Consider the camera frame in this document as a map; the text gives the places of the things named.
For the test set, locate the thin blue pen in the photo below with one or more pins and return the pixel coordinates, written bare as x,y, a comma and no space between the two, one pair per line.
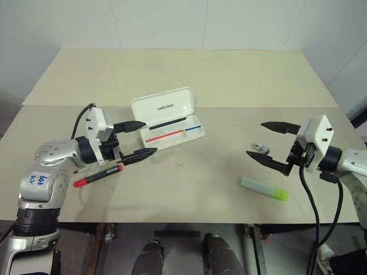
192,128

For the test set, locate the thin red pen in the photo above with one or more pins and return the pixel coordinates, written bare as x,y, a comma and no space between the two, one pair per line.
164,136

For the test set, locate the metal table frame leg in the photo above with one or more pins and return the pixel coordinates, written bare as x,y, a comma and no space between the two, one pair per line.
104,233
256,246

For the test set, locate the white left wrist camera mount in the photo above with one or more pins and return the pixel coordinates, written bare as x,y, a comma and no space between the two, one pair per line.
94,129

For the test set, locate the dark rounded shape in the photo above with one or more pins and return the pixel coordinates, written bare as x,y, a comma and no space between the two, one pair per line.
149,257
219,255

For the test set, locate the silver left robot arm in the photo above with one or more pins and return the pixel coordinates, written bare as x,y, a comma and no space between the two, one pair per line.
43,154

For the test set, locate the white open pencil case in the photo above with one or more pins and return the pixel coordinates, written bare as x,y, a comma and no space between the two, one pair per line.
172,97

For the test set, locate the white object under table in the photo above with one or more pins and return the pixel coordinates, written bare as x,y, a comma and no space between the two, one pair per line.
325,256

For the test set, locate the black marker with red cap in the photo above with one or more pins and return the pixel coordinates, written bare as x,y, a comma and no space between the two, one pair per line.
100,174

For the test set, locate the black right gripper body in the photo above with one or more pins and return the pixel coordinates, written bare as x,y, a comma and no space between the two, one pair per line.
299,156

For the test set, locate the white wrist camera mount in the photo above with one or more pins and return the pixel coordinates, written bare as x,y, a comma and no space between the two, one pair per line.
94,129
321,134

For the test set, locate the thin black pen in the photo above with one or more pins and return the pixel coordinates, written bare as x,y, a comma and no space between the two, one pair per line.
169,122

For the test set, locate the small grey metal clip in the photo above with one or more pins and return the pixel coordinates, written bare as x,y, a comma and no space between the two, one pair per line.
261,148

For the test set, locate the white handwritten label sticker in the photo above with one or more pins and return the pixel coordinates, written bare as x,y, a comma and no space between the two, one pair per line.
40,179

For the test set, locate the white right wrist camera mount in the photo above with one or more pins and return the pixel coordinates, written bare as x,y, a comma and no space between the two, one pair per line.
321,134

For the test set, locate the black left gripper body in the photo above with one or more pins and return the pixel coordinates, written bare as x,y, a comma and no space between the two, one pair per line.
109,150

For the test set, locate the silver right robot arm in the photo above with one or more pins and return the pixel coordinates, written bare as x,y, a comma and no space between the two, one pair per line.
352,160

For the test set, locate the green highlighter with clear cap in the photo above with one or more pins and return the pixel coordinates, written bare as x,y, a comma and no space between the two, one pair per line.
266,189

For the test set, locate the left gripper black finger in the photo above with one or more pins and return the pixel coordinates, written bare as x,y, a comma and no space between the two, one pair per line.
132,126
140,154

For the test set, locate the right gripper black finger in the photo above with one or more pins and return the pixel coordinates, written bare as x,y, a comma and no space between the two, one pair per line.
281,127
266,160

